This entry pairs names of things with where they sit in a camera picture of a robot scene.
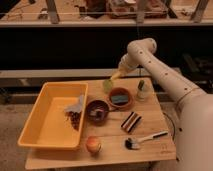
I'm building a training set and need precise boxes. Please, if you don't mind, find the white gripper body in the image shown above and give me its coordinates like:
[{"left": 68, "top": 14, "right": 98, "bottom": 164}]
[{"left": 118, "top": 54, "right": 136, "bottom": 76}]

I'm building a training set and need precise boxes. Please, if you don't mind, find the yellow banana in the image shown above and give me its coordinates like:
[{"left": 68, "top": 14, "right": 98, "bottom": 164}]
[{"left": 105, "top": 71, "right": 121, "bottom": 83}]

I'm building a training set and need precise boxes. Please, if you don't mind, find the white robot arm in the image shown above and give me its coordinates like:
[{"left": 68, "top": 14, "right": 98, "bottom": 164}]
[{"left": 119, "top": 38, "right": 213, "bottom": 171}]

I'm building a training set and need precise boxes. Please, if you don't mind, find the green plastic cup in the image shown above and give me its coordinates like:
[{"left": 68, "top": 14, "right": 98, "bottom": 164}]
[{"left": 103, "top": 79, "right": 113, "bottom": 93}]

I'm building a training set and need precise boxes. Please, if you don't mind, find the clear glass cup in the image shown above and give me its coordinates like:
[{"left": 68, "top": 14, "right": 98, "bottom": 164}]
[{"left": 136, "top": 85, "right": 149, "bottom": 100}]

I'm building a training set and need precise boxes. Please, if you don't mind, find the green vegetable in glass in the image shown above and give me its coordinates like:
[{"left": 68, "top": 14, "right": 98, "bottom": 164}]
[{"left": 138, "top": 80, "right": 145, "bottom": 90}]

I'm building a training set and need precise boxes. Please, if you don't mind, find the blue sponge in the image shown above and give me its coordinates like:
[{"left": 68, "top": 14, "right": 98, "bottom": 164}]
[{"left": 111, "top": 95, "right": 128, "bottom": 104}]

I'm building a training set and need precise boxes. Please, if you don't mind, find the terracotta bowl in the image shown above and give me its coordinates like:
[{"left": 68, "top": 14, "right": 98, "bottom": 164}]
[{"left": 107, "top": 87, "right": 133, "bottom": 110}]

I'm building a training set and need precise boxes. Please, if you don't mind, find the dark brown bowl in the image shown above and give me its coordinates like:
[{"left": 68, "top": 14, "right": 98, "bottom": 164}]
[{"left": 86, "top": 100, "right": 109, "bottom": 125}]

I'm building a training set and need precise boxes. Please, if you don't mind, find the striped brown white block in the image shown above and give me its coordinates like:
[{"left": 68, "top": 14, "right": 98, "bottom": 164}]
[{"left": 121, "top": 112, "right": 141, "bottom": 133}]

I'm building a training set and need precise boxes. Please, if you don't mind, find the bunch of dark grapes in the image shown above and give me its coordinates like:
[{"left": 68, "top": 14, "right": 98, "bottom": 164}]
[{"left": 66, "top": 112, "right": 81, "bottom": 130}]

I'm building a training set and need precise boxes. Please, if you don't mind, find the red yellow apple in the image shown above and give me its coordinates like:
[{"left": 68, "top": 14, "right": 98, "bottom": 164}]
[{"left": 86, "top": 136, "right": 101, "bottom": 154}]

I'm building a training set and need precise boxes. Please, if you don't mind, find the yellow plastic bin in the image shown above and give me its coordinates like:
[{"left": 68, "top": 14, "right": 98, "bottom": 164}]
[{"left": 18, "top": 82, "right": 88, "bottom": 150}]

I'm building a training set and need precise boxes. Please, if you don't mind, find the black cable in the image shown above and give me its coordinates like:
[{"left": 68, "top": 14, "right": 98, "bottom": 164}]
[{"left": 163, "top": 111, "right": 178, "bottom": 141}]

